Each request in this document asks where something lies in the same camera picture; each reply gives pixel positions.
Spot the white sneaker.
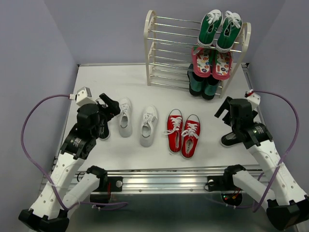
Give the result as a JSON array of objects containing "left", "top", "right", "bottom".
[
  {"left": 118, "top": 98, "right": 132, "bottom": 138},
  {"left": 140, "top": 105, "right": 158, "bottom": 147}
]

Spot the black sneaker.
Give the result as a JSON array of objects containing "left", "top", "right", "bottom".
[
  {"left": 220, "top": 132, "right": 240, "bottom": 147},
  {"left": 96, "top": 99, "right": 110, "bottom": 140}
]

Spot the red sneaker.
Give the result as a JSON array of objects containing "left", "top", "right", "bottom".
[
  {"left": 164, "top": 109, "right": 183, "bottom": 153},
  {"left": 181, "top": 114, "right": 201, "bottom": 159}
]

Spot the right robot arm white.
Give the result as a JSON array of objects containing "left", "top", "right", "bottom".
[{"left": 214, "top": 97, "right": 309, "bottom": 231}]

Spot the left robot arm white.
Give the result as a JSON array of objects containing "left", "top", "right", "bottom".
[{"left": 18, "top": 93, "right": 120, "bottom": 232}]

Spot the cream metal shoe rack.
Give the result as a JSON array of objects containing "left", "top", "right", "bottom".
[{"left": 144, "top": 10, "right": 252, "bottom": 99}]

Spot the pink patterned slipper right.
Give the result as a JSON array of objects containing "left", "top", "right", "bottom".
[{"left": 212, "top": 51, "right": 233, "bottom": 81}]

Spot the pink patterned slipper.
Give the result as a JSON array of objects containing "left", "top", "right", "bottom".
[
  {"left": 191, "top": 46, "right": 212, "bottom": 78},
  {"left": 212, "top": 51, "right": 233, "bottom": 81}
]

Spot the pink patterned slipper left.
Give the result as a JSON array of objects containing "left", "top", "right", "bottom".
[{"left": 191, "top": 46, "right": 212, "bottom": 78}]

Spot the green sneaker right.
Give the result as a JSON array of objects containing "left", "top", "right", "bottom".
[{"left": 216, "top": 11, "right": 242, "bottom": 53}]

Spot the green sneaker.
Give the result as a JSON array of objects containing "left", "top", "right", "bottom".
[
  {"left": 216, "top": 11, "right": 242, "bottom": 53},
  {"left": 197, "top": 9, "right": 223, "bottom": 47}
]

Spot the green sneaker left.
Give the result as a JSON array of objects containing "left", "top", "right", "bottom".
[{"left": 197, "top": 9, "right": 223, "bottom": 47}]

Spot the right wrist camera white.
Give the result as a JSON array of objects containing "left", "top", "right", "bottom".
[{"left": 244, "top": 89, "right": 261, "bottom": 110}]

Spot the aluminium mounting rail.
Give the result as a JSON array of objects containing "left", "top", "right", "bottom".
[{"left": 40, "top": 164, "right": 296, "bottom": 195}]

